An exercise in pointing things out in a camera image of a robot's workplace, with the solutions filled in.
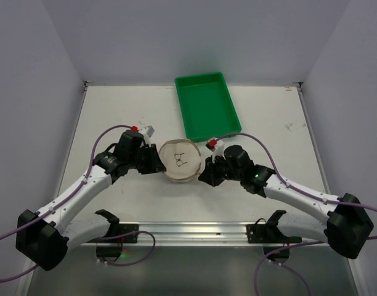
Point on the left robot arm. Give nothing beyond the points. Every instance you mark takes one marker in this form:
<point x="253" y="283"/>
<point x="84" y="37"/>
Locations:
<point x="45" y="236"/>

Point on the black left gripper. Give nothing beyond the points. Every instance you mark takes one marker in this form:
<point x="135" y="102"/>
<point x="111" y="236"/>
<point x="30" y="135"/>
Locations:
<point x="149" y="158"/>

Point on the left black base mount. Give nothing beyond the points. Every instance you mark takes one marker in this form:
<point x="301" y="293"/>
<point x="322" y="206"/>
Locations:
<point x="110" y="247"/>

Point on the aluminium mounting rail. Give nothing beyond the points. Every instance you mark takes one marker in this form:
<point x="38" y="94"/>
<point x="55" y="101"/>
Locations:
<point x="203" y="234"/>

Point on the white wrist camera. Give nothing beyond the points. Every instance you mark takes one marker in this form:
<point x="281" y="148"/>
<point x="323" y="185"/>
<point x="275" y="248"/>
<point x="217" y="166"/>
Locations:
<point x="147" y="133"/>
<point x="216" y="146"/>

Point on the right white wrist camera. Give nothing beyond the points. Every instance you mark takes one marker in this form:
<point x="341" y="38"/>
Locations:
<point x="216" y="146"/>

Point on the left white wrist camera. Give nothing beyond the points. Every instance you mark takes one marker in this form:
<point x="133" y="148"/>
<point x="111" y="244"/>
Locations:
<point x="147" y="133"/>

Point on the green plastic tray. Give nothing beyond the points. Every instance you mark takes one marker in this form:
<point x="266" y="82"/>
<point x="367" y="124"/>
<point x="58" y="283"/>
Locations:
<point x="206" y="106"/>

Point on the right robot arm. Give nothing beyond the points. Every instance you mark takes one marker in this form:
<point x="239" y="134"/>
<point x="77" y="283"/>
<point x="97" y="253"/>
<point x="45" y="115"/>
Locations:
<point x="341" y="222"/>

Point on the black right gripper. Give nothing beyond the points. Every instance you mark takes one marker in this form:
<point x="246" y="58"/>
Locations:
<point x="215" y="169"/>

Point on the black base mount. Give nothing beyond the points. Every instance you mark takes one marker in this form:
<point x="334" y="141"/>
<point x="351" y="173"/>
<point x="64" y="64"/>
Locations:
<point x="110" y="247"/>
<point x="265" y="232"/>

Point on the white mesh laundry bag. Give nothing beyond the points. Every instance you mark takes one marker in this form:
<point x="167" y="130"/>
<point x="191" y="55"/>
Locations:
<point x="182" y="159"/>

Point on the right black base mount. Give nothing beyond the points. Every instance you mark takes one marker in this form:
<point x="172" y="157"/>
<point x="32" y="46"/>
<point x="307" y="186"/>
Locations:
<point x="265" y="232"/>

